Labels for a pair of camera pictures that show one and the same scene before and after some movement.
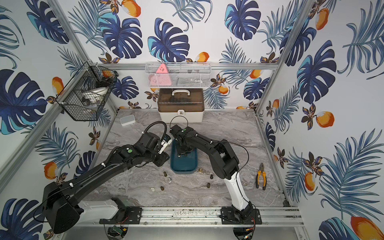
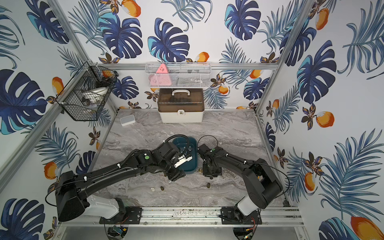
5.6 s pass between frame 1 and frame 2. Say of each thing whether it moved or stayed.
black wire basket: stayed
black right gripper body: moved
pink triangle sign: stayed
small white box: stayed
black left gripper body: moved
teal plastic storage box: stayed
